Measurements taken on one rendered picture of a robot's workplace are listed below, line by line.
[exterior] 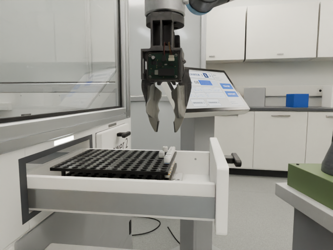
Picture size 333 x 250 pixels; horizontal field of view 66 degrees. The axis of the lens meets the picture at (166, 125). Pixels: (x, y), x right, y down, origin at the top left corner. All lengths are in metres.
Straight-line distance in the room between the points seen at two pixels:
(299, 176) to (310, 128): 2.76
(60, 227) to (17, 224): 0.15
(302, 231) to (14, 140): 0.78
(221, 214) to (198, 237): 1.20
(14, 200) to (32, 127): 0.12
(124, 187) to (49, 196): 0.13
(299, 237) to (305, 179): 0.20
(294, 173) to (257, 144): 2.64
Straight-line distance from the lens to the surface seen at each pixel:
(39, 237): 0.57
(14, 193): 0.49
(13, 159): 0.48
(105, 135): 0.78
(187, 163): 0.66
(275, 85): 4.19
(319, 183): 0.78
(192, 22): 2.23
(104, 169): 0.49
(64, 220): 0.65
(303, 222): 0.90
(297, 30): 3.97
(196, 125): 1.40
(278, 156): 3.56
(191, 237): 1.60
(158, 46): 0.45
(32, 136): 0.51
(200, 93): 1.36
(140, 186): 0.43
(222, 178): 0.40
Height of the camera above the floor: 1.03
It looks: 6 degrees down
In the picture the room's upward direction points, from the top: straight up
